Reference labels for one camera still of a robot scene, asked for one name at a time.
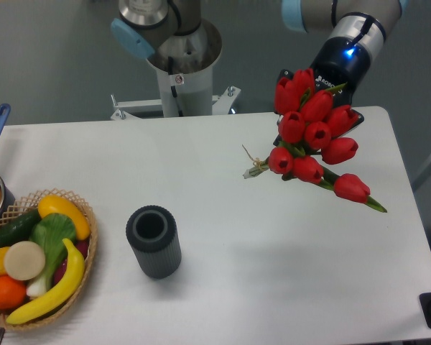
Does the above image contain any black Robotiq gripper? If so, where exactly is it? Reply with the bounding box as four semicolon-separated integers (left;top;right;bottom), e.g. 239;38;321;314
277;37;371;134

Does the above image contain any red tulip bouquet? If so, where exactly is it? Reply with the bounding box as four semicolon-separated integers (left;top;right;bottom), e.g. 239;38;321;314
244;68;386;213

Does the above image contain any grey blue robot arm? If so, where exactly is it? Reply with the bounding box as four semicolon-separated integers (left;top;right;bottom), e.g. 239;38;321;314
111;1;407;119

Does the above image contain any dark grey ribbed vase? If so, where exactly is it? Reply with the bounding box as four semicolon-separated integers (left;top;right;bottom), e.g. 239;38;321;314
126;206;182;279

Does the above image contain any purple red vegetable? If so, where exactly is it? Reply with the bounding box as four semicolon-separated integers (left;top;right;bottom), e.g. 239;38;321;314
52;239;89;285

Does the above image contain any yellow squash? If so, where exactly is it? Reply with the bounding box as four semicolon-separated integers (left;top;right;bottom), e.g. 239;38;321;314
37;194;91;240

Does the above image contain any green bok choy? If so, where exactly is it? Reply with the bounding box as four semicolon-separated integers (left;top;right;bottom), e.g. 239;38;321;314
27;213;76;299

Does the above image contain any woven wicker basket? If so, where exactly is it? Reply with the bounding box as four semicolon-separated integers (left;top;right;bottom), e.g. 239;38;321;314
0;188;98;331

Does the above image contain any yellow banana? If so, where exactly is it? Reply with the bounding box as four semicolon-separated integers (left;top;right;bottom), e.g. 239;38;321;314
6;238;85;325

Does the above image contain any green cucumber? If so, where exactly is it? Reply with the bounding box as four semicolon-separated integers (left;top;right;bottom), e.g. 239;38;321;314
0;209;41;248

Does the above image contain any beige round disc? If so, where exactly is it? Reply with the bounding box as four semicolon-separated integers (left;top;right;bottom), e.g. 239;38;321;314
4;241;46;281

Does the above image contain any orange fruit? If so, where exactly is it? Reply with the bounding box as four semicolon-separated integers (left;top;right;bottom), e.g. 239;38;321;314
0;275;27;311

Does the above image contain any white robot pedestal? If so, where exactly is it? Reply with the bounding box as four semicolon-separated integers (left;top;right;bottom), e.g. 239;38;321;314
111;19;241;117

